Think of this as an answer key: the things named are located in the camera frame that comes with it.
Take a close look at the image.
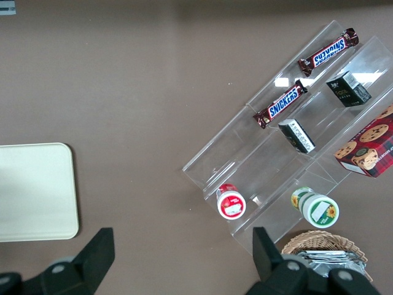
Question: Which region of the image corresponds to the clear acrylic tiered stand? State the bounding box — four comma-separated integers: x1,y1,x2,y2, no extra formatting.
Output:
182,20,393,256

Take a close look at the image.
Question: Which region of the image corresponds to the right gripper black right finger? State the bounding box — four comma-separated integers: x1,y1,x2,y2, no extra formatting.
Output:
245,226,381,295

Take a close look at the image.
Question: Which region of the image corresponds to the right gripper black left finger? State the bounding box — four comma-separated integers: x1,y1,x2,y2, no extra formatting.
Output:
0,227,115,295

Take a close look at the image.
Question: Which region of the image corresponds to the stack of foil trays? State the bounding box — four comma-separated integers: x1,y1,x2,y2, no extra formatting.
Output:
294,249,368,279

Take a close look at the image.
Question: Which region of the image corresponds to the light wicker basket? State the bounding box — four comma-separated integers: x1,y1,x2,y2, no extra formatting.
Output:
281,230,374,283

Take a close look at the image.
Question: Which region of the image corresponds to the beige rectangular tray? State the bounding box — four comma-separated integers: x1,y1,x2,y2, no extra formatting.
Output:
0,142,80,243

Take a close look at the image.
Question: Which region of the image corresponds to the red lid white jar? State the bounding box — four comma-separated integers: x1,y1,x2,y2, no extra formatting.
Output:
214,183,247,221

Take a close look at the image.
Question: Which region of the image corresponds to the small black carton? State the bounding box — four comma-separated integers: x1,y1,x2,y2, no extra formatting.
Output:
325,70,373,109
278,119,316,154

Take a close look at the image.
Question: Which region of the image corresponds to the Snickers chocolate bar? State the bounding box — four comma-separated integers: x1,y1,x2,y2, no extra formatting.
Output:
253,79,308,130
297,27,360,78

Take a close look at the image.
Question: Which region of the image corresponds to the small grey block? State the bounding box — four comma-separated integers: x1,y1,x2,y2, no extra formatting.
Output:
0,0,16,17

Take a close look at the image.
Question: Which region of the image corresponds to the green lid white jar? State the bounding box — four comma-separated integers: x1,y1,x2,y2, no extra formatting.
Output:
290,186,340,229

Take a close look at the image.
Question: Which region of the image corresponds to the red plaid cookie box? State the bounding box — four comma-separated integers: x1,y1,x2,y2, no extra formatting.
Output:
333,104,393,178

